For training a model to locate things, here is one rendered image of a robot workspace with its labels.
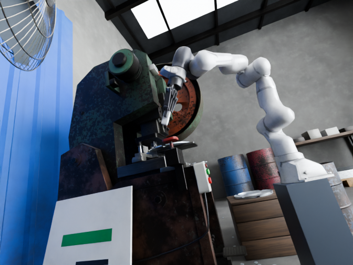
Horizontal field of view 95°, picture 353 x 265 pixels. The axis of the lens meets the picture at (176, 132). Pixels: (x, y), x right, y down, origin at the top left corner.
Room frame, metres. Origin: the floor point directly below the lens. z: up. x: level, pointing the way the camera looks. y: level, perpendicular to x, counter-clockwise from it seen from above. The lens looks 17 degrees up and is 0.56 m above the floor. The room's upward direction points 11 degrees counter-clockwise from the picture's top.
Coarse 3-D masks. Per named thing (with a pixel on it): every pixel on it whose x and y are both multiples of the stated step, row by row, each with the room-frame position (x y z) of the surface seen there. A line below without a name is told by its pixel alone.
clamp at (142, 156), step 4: (140, 152) 0.88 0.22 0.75; (144, 152) 0.95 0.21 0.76; (136, 156) 0.89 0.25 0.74; (140, 156) 0.87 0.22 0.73; (144, 156) 0.90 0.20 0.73; (148, 156) 0.97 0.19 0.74; (132, 160) 0.87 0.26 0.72; (136, 160) 0.87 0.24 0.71; (140, 160) 0.86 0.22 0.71; (144, 160) 0.89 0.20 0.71
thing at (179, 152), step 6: (168, 150) 0.71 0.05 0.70; (174, 150) 0.70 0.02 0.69; (180, 150) 0.76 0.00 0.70; (168, 156) 0.71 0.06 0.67; (174, 156) 0.71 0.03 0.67; (180, 156) 0.74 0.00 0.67; (168, 162) 0.71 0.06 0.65; (174, 162) 0.71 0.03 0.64; (180, 162) 0.72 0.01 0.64; (180, 168) 0.79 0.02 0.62; (180, 174) 0.79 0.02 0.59; (180, 180) 0.79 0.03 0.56; (180, 186) 0.79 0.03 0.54; (186, 186) 0.79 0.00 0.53
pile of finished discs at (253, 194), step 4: (244, 192) 1.56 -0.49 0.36; (248, 192) 1.52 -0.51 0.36; (252, 192) 1.44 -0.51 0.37; (256, 192) 1.39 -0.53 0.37; (260, 192) 1.37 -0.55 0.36; (264, 192) 1.36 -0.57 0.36; (268, 192) 1.29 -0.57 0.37; (272, 192) 1.32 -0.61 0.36; (236, 196) 1.45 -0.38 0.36; (240, 196) 1.41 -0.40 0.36; (244, 196) 1.37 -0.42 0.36; (248, 196) 1.29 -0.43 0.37; (252, 196) 1.28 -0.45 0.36; (256, 196) 1.28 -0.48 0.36; (260, 196) 1.27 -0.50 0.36
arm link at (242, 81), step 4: (236, 56) 0.79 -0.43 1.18; (240, 56) 0.80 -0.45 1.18; (244, 56) 0.81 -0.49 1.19; (240, 60) 0.80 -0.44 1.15; (244, 60) 0.81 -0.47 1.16; (240, 64) 0.81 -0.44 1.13; (244, 64) 0.82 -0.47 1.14; (240, 68) 0.83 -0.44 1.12; (244, 68) 0.86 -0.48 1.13; (236, 72) 0.85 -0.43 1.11; (240, 72) 0.86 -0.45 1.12; (244, 72) 0.87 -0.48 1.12; (236, 76) 0.93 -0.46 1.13; (240, 76) 0.90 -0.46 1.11; (244, 76) 0.88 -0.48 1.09; (236, 80) 0.94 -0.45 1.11; (240, 80) 0.92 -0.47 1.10; (244, 80) 0.90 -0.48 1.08; (248, 80) 0.89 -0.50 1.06; (240, 84) 0.94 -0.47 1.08; (244, 84) 0.93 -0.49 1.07; (248, 84) 0.92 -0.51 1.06
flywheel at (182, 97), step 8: (184, 88) 1.41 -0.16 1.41; (192, 88) 1.35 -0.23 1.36; (176, 96) 1.43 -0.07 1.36; (184, 96) 1.41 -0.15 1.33; (192, 96) 1.36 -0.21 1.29; (184, 104) 1.41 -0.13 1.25; (192, 104) 1.36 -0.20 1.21; (176, 112) 1.44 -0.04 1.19; (184, 112) 1.42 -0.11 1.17; (192, 112) 1.37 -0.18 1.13; (176, 120) 1.44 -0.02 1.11; (184, 120) 1.39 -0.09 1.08; (192, 120) 1.44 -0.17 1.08; (176, 128) 1.41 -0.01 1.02; (184, 128) 1.43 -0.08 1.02; (168, 136) 1.43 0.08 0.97
